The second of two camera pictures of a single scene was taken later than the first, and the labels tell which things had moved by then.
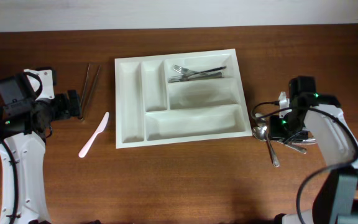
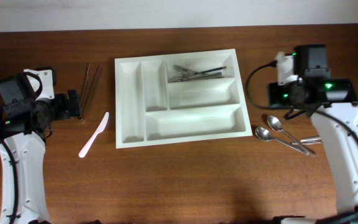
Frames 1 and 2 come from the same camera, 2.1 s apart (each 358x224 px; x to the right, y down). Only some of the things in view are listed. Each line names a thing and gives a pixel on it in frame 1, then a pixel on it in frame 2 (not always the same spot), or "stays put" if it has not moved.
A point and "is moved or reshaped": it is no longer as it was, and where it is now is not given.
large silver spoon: x=261 y=119 is moved or reshaped
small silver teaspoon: x=302 y=149 is moved or reshaped
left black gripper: x=65 y=111 stays put
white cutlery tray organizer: x=179 y=98 stays put
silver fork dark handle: x=186 y=70 stays put
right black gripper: x=275 y=132 -> x=275 y=101
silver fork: x=194 y=76 stays put
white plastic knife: x=100 y=129 stays put
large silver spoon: x=260 y=132 -> x=263 y=134
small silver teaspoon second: x=306 y=142 stays put
